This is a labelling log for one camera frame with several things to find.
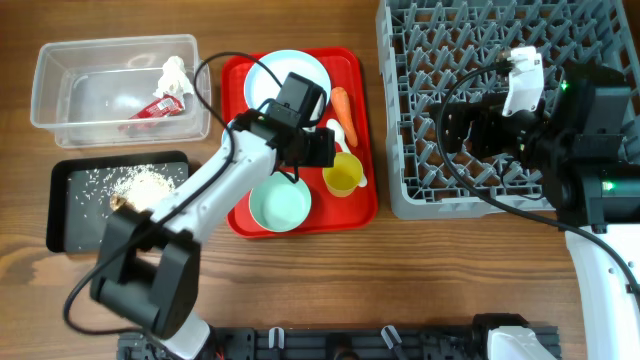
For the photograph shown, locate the yellow plastic cup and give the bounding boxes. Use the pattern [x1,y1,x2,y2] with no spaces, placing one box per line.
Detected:
[322,152,364,198]

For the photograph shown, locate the mint green bowl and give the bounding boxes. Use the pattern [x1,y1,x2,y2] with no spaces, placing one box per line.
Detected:
[249,172,312,233]

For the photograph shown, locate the red snack wrapper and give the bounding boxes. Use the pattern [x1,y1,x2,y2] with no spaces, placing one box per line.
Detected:
[118,95,185,133]

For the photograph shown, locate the white tissue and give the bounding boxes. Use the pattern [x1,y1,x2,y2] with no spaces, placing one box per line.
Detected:
[153,56,195,98]

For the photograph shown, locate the light blue bowl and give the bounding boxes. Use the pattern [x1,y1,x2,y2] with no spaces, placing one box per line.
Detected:
[221,125,235,150]

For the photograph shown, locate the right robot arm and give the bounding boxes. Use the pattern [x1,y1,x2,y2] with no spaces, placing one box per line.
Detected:
[435,64,639,359]

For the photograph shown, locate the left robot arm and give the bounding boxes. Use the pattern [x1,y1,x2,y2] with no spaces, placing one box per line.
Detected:
[90,109,335,359]

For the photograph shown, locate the grey dishwasher rack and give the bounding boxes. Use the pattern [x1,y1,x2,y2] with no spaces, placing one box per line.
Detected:
[376,0,639,220]

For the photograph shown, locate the white plastic spoon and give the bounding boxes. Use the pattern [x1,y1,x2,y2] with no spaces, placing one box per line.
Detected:
[326,119,368,188]

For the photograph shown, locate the orange carrot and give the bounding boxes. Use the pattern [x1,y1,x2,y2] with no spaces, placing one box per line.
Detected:
[331,87,358,147]

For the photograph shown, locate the light blue plate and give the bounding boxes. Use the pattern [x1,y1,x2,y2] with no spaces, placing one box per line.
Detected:
[244,50,332,109]

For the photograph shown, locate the spilled white rice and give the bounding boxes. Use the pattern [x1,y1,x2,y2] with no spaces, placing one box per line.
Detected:
[66,162,189,220]

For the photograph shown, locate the clear plastic bin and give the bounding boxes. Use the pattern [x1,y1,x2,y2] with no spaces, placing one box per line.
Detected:
[30,34,212,148]

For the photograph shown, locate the brown food chunk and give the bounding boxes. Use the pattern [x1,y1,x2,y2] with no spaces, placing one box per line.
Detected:
[110,194,127,211]

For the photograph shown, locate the black tray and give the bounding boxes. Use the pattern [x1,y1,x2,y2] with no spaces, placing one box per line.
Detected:
[46,151,189,253]

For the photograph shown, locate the right black cable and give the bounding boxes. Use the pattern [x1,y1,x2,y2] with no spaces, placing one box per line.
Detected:
[432,61,640,296]

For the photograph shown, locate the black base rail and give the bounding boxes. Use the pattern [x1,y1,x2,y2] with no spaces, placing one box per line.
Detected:
[117,324,562,360]

